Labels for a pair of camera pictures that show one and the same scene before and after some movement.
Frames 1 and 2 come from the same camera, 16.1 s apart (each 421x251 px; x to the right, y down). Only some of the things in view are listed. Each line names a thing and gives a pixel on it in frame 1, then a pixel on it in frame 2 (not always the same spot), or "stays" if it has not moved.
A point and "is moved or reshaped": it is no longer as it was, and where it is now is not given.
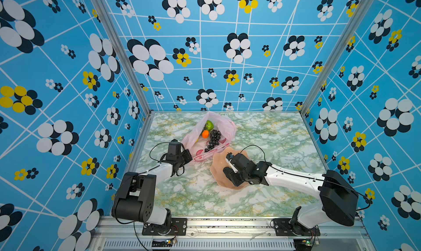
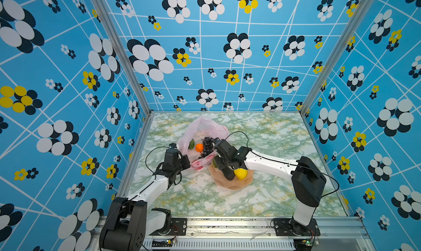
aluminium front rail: x=125 y=234 stays
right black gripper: x=231 y=176 → x=220 y=166
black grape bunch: x=215 y=138 → x=208 y=147
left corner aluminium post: x=107 y=16 stays
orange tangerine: x=205 y=133 → x=199 y=147
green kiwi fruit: x=209 y=125 → x=214 y=163
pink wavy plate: x=219 y=163 stays
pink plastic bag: x=213 y=133 is moved or reshaped
